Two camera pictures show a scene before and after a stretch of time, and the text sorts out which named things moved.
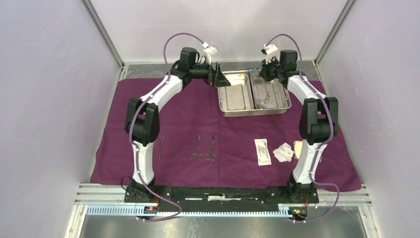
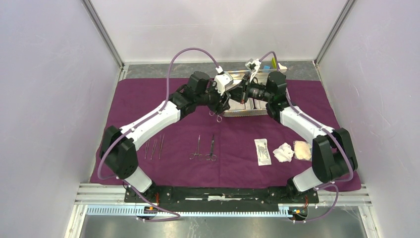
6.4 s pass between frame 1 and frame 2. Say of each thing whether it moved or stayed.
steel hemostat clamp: moved
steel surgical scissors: stayed
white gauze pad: stayed
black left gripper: moved
